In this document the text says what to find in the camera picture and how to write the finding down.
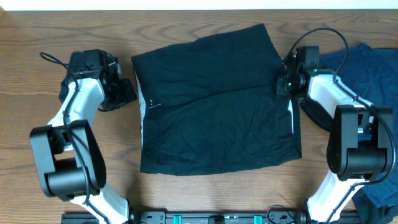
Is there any navy blue clothes pile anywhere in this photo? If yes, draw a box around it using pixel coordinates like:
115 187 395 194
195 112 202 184
300 43 398 224

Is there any small folded black garment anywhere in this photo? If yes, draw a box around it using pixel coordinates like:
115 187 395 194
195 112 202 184
58 52 81 103

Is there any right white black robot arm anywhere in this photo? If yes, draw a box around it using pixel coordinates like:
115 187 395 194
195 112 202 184
275 49 396 223

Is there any black shorts garment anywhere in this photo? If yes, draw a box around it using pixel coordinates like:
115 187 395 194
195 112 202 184
131 24 302 176

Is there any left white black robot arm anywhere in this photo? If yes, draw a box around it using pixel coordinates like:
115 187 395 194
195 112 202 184
29 62 134 223

